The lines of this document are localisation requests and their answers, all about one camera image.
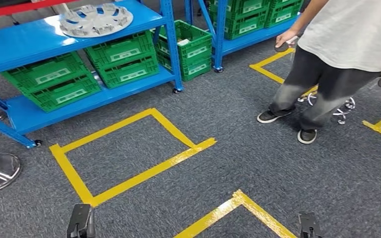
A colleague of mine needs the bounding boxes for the grey plastic wheel cover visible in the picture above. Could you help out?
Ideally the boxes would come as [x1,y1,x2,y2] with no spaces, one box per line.
[59,2,134,39]

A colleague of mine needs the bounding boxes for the green plastic crate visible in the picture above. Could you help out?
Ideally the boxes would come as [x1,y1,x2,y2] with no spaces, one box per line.
[93,54,161,90]
[84,30,156,69]
[21,72,102,114]
[211,11,271,41]
[265,8,305,29]
[153,19,213,68]
[209,0,271,20]
[264,0,305,14]
[157,54,213,83]
[0,51,93,93]

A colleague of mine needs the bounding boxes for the blue metal shelf rack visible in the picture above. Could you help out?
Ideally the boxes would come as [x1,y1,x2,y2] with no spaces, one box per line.
[0,0,185,149]
[184,0,306,73]

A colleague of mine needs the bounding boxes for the black right robot foot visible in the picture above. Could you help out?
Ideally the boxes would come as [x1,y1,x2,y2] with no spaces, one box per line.
[298,211,323,238]

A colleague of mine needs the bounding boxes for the person's right hand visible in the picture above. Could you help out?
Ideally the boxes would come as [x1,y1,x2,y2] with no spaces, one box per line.
[275,29,298,49]

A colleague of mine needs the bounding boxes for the red barrier tape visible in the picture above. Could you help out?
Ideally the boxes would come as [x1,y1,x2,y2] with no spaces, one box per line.
[0,0,79,21]

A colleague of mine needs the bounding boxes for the black left robot foot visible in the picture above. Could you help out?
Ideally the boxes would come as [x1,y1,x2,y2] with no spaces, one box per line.
[66,203,96,238]

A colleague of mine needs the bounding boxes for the black robot foot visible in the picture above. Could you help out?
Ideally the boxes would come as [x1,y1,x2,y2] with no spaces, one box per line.
[66,203,96,238]
[298,211,323,238]

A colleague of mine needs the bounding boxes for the person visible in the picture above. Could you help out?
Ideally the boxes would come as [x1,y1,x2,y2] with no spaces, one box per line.
[256,0,381,145]

